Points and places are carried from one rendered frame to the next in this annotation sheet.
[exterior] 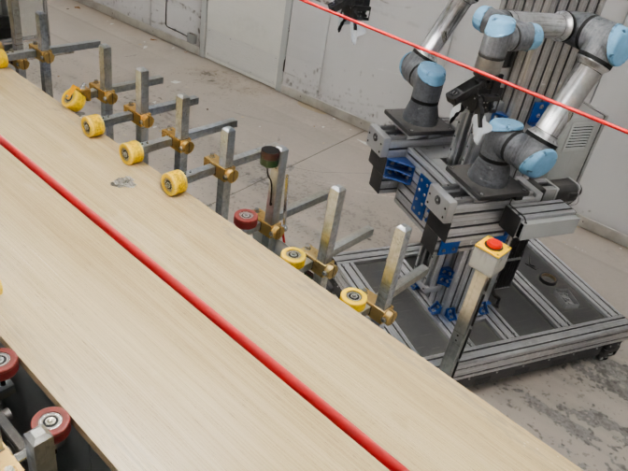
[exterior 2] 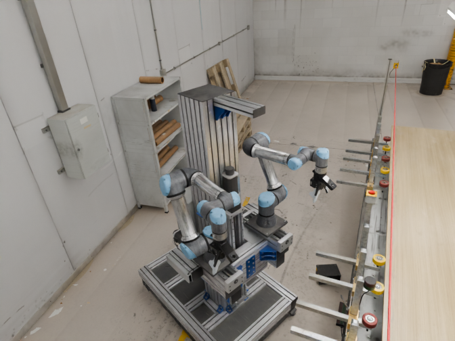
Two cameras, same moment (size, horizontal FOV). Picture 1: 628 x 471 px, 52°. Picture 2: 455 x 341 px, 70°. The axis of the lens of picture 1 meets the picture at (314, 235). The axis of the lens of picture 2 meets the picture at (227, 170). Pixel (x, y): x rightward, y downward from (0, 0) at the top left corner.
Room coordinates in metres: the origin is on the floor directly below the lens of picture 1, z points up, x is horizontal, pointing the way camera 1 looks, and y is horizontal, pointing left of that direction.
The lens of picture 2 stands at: (2.73, 1.21, 2.61)
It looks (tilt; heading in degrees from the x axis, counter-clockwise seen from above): 30 degrees down; 259
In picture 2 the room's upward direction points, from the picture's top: 4 degrees counter-clockwise
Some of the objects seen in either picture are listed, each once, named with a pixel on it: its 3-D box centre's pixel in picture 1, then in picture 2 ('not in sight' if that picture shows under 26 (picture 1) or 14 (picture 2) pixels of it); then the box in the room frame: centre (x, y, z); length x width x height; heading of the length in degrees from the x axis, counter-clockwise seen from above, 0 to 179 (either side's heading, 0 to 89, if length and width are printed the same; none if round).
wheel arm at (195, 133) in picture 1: (186, 135); not in sight; (2.21, 0.55, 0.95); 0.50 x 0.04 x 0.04; 143
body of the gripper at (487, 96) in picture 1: (482, 91); (319, 178); (1.83, -0.41, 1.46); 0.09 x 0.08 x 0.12; 119
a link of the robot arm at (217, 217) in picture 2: not in sight; (218, 220); (2.57, 0.00, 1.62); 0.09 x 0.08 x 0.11; 112
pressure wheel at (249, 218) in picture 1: (245, 227); (368, 324); (1.80, 0.24, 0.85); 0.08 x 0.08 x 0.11
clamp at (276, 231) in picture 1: (265, 224); (353, 318); (1.85, 0.17, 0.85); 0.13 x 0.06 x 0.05; 53
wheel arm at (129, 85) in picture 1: (125, 86); not in sight; (2.56, 0.91, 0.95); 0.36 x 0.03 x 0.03; 143
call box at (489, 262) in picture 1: (489, 257); (370, 197); (1.39, -0.45, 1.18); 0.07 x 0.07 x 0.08; 53
